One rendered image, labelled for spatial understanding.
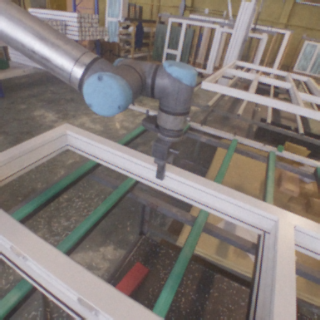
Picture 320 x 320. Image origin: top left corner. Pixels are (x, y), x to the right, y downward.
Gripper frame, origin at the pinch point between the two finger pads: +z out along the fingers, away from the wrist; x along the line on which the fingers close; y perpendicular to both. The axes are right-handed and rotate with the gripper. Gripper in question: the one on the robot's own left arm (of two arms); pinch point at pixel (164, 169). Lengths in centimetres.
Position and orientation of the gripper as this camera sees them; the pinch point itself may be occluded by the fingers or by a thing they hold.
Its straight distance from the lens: 71.5
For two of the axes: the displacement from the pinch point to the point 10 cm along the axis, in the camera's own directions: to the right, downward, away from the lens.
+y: 8.8, 3.5, -3.1
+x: 4.5, -4.7, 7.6
